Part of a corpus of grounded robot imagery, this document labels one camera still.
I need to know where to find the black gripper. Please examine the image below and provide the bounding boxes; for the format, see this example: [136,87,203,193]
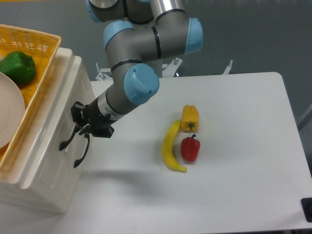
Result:
[71,98,115,138]

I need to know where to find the white top drawer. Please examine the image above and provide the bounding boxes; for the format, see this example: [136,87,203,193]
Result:
[23,56,95,192]

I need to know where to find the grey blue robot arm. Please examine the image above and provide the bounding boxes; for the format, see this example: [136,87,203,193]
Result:
[71,0,203,137]

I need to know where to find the white drawer cabinet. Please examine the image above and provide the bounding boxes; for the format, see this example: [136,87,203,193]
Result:
[0,48,95,213]

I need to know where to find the white plate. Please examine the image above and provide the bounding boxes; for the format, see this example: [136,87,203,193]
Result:
[0,73,25,148]

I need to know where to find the green bell pepper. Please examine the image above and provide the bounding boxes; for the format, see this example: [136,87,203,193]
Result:
[0,51,36,84]

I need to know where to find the yellow woven basket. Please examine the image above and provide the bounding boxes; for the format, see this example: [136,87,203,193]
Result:
[0,24,61,166]

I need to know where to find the yellow banana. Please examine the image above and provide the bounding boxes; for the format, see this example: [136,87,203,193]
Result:
[162,119,187,173]

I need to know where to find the yellow bell pepper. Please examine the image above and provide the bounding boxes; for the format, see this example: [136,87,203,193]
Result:
[181,105,199,133]

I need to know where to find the red bell pepper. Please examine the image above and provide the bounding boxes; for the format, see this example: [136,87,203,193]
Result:
[180,134,200,162]

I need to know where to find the black object at table edge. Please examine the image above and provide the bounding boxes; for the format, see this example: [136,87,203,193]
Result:
[301,197,312,223]

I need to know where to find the black bottom drawer handle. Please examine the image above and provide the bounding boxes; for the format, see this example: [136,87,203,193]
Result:
[73,133,90,168]

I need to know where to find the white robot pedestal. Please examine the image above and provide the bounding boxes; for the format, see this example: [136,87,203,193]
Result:
[95,58,233,81]

